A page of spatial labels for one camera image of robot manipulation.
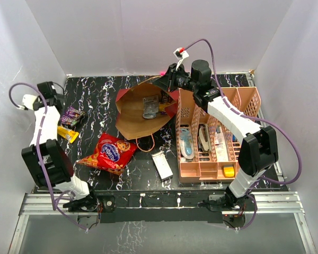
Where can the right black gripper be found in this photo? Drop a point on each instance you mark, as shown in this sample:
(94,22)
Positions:
(168,81)

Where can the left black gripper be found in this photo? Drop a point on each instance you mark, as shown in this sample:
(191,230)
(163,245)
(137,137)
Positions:
(60,98)

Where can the dark silver snack wrapper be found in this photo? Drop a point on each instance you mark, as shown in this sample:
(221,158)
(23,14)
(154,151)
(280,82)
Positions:
(150,105)

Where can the red brown paper bag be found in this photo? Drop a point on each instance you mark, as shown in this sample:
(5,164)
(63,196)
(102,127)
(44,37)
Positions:
(129,102)

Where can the purple candy bar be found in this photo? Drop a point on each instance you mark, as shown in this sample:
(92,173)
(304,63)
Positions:
(74,113)

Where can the yellow candy bar wrapper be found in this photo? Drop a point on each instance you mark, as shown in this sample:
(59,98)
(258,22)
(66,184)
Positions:
(67,134)

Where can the red cookie snack bag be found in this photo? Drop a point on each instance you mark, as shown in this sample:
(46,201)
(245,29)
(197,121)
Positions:
(111,154)

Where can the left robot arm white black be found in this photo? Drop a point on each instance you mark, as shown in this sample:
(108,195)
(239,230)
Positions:
(46,161)

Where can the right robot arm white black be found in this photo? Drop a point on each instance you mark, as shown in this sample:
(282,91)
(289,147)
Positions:
(258,144)

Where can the beige stapler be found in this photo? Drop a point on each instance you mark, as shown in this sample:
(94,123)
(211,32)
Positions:
(204,138)

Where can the pink plastic desk organizer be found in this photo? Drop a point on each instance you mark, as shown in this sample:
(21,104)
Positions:
(204,167)

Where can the white rectangular box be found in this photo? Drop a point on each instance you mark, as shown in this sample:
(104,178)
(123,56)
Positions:
(162,166)

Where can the white packet in organizer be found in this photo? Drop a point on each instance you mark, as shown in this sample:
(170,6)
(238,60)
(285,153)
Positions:
(221,148)

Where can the yellow tape measure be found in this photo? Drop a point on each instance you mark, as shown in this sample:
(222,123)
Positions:
(229,171)

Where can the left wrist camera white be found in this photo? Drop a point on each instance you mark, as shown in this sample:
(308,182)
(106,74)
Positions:
(27,102)

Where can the aluminium rail frame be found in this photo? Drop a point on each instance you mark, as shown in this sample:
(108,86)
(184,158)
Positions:
(143,214)

